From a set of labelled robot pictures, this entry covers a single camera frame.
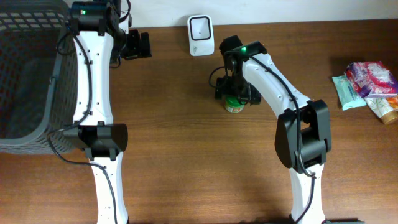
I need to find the green lidded jar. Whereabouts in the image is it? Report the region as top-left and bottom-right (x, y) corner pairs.
(224, 96), (244, 113)

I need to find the teal wet wipes packet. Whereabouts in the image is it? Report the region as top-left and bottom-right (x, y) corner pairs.
(332, 75), (366, 111)

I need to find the red purple snack packet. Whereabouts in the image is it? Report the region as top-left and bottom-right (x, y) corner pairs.
(344, 61), (397, 98)

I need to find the white floral tube gold cap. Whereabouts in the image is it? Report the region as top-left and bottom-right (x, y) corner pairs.
(364, 98), (397, 125)

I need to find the orange small tissue box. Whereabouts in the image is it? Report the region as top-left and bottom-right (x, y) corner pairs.
(387, 95), (398, 111)

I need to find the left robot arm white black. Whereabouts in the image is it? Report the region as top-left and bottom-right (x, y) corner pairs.
(46, 0), (152, 223)

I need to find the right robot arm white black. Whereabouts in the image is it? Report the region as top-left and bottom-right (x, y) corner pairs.
(214, 35), (331, 223)

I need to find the white barcode scanner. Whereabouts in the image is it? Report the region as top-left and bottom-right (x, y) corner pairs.
(187, 15), (215, 57)

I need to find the grey plastic basket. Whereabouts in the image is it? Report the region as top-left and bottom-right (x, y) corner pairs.
(1, 1), (78, 154)

